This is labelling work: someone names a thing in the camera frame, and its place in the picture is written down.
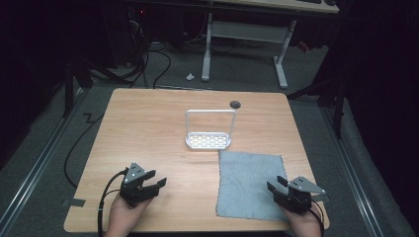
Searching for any grey tape strip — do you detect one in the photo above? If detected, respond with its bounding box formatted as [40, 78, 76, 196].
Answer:
[61, 197, 87, 208]

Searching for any black floor cable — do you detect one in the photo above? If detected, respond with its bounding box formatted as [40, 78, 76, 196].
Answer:
[63, 112, 105, 191]

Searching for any white-framed wooden desk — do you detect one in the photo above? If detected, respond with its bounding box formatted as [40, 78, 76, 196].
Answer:
[125, 0, 341, 90]

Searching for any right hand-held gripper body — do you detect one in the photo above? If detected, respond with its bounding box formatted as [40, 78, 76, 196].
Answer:
[274, 176, 331, 215]

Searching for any white towel rack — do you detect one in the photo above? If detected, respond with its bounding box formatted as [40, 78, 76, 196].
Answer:
[184, 109, 238, 151]

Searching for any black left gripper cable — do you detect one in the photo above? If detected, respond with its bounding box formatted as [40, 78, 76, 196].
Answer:
[97, 167, 129, 237]

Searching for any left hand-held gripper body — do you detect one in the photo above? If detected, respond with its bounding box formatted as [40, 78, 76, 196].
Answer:
[119, 162, 159, 207]

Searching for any black metal stand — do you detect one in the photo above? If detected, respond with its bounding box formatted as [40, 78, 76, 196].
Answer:
[286, 73, 348, 140]
[61, 53, 94, 119]

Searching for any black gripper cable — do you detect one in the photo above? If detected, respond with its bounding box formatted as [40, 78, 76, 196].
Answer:
[307, 198, 326, 237]
[97, 167, 129, 237]

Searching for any bundle of black cables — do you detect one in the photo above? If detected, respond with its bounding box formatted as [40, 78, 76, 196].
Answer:
[123, 40, 173, 90]

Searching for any black computer tower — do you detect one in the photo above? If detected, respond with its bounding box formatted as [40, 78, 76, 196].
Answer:
[127, 5, 153, 65]

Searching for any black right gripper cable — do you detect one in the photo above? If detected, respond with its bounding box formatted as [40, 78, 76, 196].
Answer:
[307, 198, 326, 237]

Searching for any aluminium floor rail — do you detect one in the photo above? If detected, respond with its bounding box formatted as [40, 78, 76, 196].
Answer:
[319, 106, 385, 237]
[0, 88, 87, 237]

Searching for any grey cloth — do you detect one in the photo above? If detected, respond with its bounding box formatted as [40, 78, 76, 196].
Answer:
[214, 150, 287, 222]

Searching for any person's right hand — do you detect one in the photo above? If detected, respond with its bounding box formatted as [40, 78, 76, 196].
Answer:
[279, 203, 325, 237]

